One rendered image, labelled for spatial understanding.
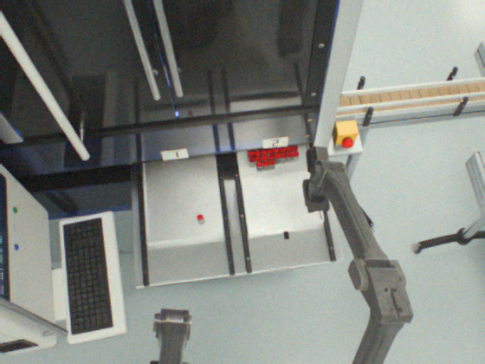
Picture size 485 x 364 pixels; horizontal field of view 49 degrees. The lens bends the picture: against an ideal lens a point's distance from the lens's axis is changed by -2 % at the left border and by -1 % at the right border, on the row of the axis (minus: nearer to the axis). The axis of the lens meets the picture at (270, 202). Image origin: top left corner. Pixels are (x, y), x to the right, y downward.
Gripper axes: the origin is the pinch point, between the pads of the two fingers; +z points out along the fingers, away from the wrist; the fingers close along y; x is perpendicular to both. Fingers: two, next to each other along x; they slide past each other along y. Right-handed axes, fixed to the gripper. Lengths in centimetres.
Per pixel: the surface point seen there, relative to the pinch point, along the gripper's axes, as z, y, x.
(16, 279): -4, -13, 89
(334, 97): -15.9, 27.6, -9.6
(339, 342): 109, -31, -17
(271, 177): 21.2, 20.6, 10.0
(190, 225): 20.7, 5.8, 39.9
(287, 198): 21.0, 11.9, 5.7
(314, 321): 109, -19, -7
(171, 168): 21, 28, 45
